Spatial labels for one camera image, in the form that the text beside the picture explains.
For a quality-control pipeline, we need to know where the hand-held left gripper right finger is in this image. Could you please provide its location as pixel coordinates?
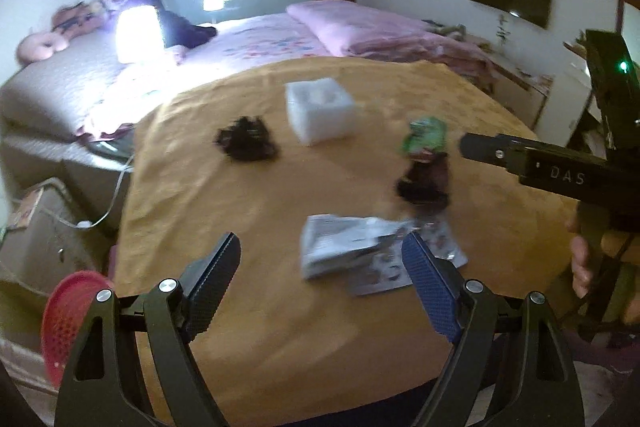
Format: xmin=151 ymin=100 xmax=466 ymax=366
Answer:
xmin=401 ymin=232 xmax=586 ymax=427

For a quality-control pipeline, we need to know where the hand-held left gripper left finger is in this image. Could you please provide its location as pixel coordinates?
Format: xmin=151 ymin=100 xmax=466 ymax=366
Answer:
xmin=54 ymin=232 xmax=242 ymax=427

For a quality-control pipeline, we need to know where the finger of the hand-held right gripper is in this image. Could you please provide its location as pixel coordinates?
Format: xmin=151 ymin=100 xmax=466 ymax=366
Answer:
xmin=459 ymin=133 xmax=521 ymax=175

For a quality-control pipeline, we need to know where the printed packet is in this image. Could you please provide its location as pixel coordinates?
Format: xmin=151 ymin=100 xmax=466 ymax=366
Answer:
xmin=347 ymin=219 xmax=469 ymax=298

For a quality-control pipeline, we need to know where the green snack packet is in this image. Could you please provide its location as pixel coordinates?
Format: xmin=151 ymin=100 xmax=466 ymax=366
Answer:
xmin=399 ymin=116 xmax=448 ymax=158

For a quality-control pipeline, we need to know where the silver packet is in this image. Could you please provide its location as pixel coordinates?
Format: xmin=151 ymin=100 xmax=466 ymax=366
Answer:
xmin=299 ymin=214 xmax=416 ymax=282

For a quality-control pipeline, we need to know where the pink plastic basket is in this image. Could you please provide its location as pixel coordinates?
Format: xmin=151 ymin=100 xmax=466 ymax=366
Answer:
xmin=41 ymin=270 xmax=104 ymax=383

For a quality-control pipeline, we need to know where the black plastic bag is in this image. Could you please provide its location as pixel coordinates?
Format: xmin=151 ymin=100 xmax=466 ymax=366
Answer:
xmin=215 ymin=115 xmax=281 ymax=163

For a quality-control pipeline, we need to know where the white foam block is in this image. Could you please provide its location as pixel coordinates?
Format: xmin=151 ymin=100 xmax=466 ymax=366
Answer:
xmin=284 ymin=76 xmax=359 ymax=146

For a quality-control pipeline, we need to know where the person's right hand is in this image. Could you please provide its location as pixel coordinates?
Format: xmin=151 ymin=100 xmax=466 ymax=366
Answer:
xmin=569 ymin=212 xmax=606 ymax=302

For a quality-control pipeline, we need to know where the white side cabinet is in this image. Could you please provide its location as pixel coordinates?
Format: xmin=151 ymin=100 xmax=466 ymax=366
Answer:
xmin=492 ymin=56 xmax=556 ymax=130

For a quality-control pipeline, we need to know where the dark brown crumpled wrapper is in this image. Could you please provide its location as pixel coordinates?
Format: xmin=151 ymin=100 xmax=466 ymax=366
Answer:
xmin=394 ymin=154 xmax=451 ymax=210

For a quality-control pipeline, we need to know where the yellow tablecloth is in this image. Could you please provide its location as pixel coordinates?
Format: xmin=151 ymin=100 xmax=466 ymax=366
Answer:
xmin=114 ymin=59 xmax=584 ymax=419

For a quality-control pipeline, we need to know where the brown framed mirror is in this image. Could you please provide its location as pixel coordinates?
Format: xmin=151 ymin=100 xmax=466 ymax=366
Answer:
xmin=615 ymin=0 xmax=640 ymax=54

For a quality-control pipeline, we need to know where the thin decorative plant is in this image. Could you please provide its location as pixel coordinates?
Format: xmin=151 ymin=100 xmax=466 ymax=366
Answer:
xmin=494 ymin=14 xmax=511 ymax=48

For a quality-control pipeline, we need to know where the grey upholstered nightstand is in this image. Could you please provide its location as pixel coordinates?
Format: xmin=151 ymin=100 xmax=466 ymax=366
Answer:
xmin=0 ymin=177 xmax=119 ymax=281

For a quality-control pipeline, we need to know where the folded pink quilt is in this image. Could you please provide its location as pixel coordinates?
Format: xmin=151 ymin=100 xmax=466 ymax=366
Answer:
xmin=285 ymin=0 xmax=494 ymax=75

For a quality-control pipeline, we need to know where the dark grey pad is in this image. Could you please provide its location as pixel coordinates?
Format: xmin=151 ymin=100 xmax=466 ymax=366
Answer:
xmin=87 ymin=134 xmax=136 ymax=166

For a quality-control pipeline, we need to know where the pink ruffled pillow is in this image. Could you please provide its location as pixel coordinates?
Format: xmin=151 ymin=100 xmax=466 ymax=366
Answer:
xmin=75 ymin=44 xmax=189 ymax=140

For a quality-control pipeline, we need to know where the grey patterned headboard cushion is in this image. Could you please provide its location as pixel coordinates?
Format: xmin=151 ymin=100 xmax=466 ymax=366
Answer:
xmin=0 ymin=34 xmax=127 ymax=144

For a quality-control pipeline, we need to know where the pink floral bedsheet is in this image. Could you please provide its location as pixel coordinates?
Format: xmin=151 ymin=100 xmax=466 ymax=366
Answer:
xmin=82 ymin=14 xmax=352 ymax=138

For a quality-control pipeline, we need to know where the dark purple pillow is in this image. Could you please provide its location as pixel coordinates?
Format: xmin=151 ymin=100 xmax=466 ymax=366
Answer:
xmin=125 ymin=0 xmax=219 ymax=48

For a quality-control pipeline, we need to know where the lit table lamp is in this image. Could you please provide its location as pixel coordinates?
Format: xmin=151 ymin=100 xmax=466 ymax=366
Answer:
xmin=115 ymin=5 xmax=164 ymax=66

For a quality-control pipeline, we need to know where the pink plush pillow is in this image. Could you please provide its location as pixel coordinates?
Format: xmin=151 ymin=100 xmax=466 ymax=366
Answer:
xmin=16 ymin=31 xmax=66 ymax=63

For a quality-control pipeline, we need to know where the pile of plush toys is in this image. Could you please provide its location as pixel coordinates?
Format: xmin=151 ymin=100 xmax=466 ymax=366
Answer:
xmin=52 ymin=0 xmax=126 ymax=40

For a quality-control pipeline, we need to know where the white lamp cable with switch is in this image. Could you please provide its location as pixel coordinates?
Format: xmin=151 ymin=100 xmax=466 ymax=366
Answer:
xmin=50 ymin=152 xmax=136 ymax=231

